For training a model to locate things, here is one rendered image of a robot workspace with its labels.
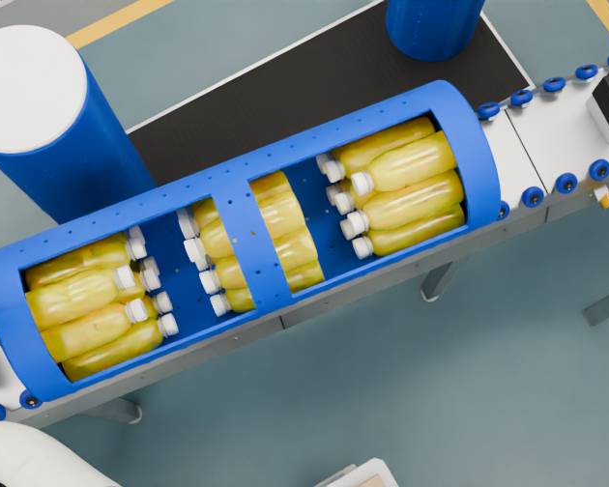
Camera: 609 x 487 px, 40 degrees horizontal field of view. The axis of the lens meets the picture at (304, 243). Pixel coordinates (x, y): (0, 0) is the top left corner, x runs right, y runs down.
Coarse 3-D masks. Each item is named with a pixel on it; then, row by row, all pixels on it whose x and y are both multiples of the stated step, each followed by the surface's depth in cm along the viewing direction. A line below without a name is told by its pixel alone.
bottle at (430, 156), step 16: (416, 144) 144; (432, 144) 144; (448, 144) 144; (384, 160) 143; (400, 160) 143; (416, 160) 143; (432, 160) 143; (448, 160) 144; (368, 176) 144; (384, 176) 143; (400, 176) 143; (416, 176) 144; (432, 176) 146
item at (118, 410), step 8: (112, 400) 217; (120, 400) 227; (96, 408) 199; (104, 408) 205; (112, 408) 214; (120, 408) 223; (128, 408) 233; (136, 408) 246; (96, 416) 212; (104, 416) 217; (112, 416) 223; (120, 416) 228; (128, 416) 234; (136, 416) 242
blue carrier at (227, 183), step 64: (320, 128) 147; (384, 128) 142; (448, 128) 140; (192, 192) 140; (320, 192) 165; (0, 256) 139; (256, 256) 137; (320, 256) 162; (384, 256) 157; (0, 320) 133; (192, 320) 157; (64, 384) 139
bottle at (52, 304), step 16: (80, 272) 140; (96, 272) 139; (112, 272) 141; (48, 288) 139; (64, 288) 138; (80, 288) 138; (96, 288) 138; (112, 288) 140; (32, 304) 137; (48, 304) 137; (64, 304) 138; (80, 304) 138; (96, 304) 139; (48, 320) 138; (64, 320) 139
